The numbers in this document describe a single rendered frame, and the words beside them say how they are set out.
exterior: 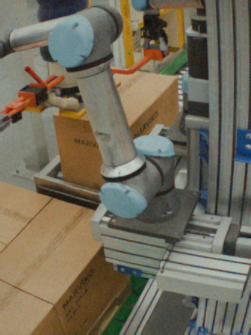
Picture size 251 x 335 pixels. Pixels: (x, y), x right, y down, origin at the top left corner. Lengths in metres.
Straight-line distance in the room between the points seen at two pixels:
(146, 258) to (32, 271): 0.65
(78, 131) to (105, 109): 1.08
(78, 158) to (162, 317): 0.87
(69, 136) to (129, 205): 1.09
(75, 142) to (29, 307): 0.85
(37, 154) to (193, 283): 2.30
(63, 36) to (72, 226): 1.27
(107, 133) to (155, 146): 0.19
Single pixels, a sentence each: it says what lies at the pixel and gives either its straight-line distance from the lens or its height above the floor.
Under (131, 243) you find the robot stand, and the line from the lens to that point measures 1.44.
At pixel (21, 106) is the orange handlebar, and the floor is 1.24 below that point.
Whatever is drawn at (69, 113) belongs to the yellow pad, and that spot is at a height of 1.12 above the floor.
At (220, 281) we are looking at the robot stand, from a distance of 1.30.
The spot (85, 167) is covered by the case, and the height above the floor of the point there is 0.68.
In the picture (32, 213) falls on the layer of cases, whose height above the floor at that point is 0.54.
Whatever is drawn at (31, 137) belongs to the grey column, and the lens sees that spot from 3.36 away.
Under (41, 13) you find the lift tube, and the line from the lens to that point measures 1.78.
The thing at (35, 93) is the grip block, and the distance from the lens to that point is 1.69.
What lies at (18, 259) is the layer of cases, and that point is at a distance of 2.03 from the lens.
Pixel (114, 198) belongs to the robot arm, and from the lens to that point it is 1.15.
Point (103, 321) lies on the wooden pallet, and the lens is 2.37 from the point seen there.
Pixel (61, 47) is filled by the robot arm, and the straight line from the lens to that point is 1.02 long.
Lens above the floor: 1.92
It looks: 34 degrees down
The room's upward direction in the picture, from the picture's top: 5 degrees counter-clockwise
